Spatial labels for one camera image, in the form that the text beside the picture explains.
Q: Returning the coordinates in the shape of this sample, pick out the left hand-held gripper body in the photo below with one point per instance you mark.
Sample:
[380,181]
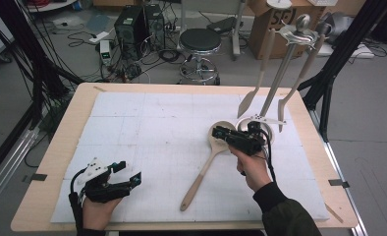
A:
[103,191]

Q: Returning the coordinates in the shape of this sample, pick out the aluminium rail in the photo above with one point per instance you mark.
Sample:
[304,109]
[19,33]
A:
[342,183]
[8,164]

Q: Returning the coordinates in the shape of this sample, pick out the black flat case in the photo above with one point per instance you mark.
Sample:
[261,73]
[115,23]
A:
[222,25]

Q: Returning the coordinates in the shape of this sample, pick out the white bench power supply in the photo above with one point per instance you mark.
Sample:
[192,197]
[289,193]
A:
[105,52]

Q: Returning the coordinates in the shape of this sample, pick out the beige perforated skimmer spoon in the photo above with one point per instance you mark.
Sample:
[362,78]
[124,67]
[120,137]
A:
[198,180]

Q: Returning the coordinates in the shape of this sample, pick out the black round stool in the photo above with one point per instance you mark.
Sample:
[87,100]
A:
[199,39]

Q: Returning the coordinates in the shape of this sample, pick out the white round disc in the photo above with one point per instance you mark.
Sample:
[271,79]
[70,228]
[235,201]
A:
[279,3]

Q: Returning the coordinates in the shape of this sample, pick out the cardboard box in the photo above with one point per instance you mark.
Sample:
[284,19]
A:
[258,32]

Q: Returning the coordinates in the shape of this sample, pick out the black tape strip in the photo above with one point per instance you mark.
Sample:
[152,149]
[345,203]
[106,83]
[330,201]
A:
[339,183]
[34,177]

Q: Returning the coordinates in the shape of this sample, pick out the grey rounded device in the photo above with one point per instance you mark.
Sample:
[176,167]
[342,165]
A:
[342,23]

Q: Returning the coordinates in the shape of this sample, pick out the white power strip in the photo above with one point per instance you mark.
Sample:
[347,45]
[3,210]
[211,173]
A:
[99,37]

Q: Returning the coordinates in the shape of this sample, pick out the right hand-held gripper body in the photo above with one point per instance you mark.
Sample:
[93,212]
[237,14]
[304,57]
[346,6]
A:
[247,142]

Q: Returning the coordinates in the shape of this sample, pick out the metal utensil stand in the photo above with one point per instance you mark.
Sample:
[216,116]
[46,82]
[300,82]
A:
[280,75]

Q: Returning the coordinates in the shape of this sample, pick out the person's left hand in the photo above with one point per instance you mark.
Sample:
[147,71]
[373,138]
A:
[96,214]

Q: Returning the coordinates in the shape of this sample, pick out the beige pointed spatula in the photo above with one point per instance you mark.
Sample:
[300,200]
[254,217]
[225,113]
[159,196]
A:
[245,105]

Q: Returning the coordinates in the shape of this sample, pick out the black metal frame stand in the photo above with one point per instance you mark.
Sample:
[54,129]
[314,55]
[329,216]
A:
[342,49]
[37,65]

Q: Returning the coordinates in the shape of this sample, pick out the person's right hand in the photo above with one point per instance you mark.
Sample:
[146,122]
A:
[255,170]

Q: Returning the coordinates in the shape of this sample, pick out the beige slotted turner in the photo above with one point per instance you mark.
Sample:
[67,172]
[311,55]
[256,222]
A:
[304,70]

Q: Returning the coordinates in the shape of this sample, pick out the black computer tower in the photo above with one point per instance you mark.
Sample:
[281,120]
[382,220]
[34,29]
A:
[155,26]
[129,32]

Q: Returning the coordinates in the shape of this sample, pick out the white flat device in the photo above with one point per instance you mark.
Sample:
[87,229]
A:
[361,51]

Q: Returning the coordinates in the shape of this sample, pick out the white foam mat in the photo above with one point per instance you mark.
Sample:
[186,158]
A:
[155,131]

